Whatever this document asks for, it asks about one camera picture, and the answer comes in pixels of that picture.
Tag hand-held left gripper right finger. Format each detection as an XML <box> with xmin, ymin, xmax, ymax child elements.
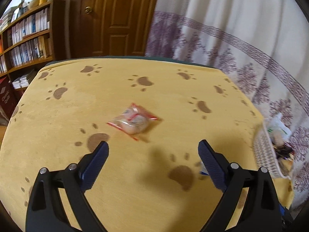
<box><xmin>198</xmin><ymin>139</ymin><xmax>283</xmax><ymax>232</ymax></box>

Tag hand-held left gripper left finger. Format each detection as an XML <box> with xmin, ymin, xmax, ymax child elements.
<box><xmin>25</xmin><ymin>141</ymin><xmax>110</xmax><ymax>232</ymax></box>

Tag white plastic basket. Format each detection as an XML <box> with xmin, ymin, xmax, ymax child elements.
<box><xmin>252</xmin><ymin>123</ymin><xmax>294</xmax><ymax>180</ymax></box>

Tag clear red-edged snack packet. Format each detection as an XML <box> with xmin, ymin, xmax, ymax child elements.
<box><xmin>107</xmin><ymin>103</ymin><xmax>159</xmax><ymax>141</ymax></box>

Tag dark patterned snack packet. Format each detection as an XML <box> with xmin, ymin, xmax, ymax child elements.
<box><xmin>274</xmin><ymin>145</ymin><xmax>295</xmax><ymax>160</ymax></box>

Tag orange snack packet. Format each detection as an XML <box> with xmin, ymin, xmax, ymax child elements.
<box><xmin>282</xmin><ymin>161</ymin><xmax>294</xmax><ymax>175</ymax></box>

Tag white green-label bag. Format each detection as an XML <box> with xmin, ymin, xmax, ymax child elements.
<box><xmin>267</xmin><ymin>113</ymin><xmax>292</xmax><ymax>147</ymax></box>

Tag yellow paw print tablecloth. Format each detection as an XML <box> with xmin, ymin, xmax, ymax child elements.
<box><xmin>0</xmin><ymin>57</ymin><xmax>294</xmax><ymax>232</ymax></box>

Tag blue object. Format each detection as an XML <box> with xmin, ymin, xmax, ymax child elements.
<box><xmin>279</xmin><ymin>204</ymin><xmax>293</xmax><ymax>226</ymax></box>

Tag dark red box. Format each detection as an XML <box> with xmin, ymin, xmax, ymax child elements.
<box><xmin>0</xmin><ymin>76</ymin><xmax>19</xmax><ymax>121</ymax></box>

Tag stack of magazines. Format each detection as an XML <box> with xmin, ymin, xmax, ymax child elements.
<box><xmin>12</xmin><ymin>70</ymin><xmax>37</xmax><ymax>89</ymax></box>

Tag wooden bookshelf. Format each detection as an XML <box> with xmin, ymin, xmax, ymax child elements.
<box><xmin>0</xmin><ymin>0</ymin><xmax>71</xmax><ymax>97</ymax></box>

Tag brown wooden door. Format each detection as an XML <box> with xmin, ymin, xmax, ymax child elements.
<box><xmin>70</xmin><ymin>0</ymin><xmax>163</xmax><ymax>59</ymax></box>

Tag rows of shelved books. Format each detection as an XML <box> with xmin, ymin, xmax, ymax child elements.
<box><xmin>0</xmin><ymin>7</ymin><xmax>51</xmax><ymax>75</ymax></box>

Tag white purple patterned curtain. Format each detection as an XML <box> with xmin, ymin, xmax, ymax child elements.
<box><xmin>145</xmin><ymin>0</ymin><xmax>309</xmax><ymax>213</ymax></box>

